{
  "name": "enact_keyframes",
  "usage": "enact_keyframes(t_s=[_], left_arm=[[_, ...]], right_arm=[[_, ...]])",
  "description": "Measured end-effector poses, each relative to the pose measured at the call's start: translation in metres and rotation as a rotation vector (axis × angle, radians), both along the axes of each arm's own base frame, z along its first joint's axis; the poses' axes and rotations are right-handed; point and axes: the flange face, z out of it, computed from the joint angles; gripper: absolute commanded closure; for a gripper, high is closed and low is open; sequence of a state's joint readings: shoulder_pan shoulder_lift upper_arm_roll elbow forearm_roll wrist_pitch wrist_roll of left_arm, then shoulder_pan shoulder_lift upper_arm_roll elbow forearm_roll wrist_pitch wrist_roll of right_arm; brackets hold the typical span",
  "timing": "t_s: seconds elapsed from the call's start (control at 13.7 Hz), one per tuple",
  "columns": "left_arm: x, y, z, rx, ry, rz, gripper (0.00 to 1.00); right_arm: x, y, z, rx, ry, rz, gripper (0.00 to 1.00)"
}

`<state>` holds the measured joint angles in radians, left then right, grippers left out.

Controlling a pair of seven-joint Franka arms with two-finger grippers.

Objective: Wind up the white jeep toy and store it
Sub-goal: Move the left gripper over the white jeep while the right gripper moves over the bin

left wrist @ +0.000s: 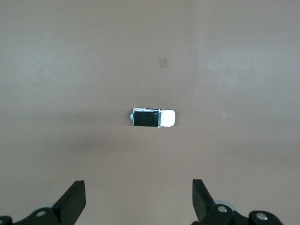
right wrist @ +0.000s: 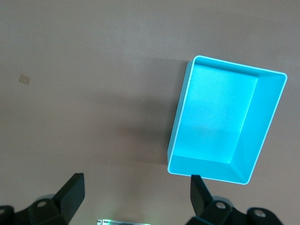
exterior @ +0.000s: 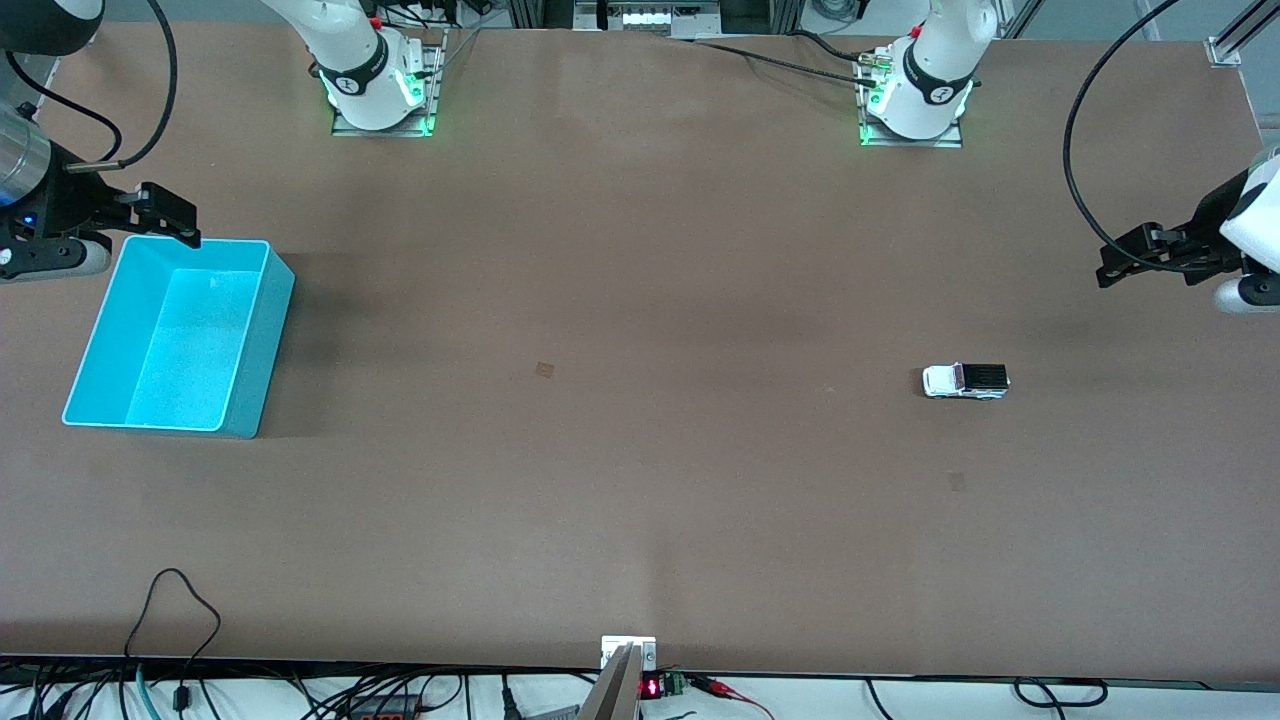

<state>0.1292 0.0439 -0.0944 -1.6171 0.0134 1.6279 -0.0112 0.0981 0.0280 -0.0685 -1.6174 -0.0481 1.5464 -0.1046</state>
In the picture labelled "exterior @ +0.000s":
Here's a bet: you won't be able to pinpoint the white jeep toy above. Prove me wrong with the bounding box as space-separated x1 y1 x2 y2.
922 362 1011 401

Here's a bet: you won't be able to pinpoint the turquoise plastic bin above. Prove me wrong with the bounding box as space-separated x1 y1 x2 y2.
62 236 297 439

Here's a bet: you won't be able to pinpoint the black box with red switches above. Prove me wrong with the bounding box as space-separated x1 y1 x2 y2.
345 694 433 720

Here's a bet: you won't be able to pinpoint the silver box with white lights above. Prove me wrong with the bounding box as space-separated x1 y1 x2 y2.
574 0 723 39

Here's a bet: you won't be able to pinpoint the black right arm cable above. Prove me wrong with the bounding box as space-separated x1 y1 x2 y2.
5 0 179 169

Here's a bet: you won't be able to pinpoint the aluminium frame profile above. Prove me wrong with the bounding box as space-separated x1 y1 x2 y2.
1205 0 1280 68

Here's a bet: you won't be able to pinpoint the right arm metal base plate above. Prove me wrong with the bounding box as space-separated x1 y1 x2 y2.
332 28 447 138

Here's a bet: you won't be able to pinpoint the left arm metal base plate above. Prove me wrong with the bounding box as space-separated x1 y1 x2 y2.
857 50 964 149

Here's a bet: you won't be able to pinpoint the thin black looped cable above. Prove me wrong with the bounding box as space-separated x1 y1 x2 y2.
124 568 223 706

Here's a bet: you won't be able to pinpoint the black cable to arm base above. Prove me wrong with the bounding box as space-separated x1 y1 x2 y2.
693 30 883 89

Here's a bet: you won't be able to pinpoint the black coiled cable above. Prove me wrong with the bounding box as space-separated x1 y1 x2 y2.
1012 677 1109 709

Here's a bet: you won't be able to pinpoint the red clip lead wires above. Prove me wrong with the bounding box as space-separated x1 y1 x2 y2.
688 675 776 720

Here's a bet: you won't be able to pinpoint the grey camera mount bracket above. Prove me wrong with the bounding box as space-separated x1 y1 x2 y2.
578 636 658 720

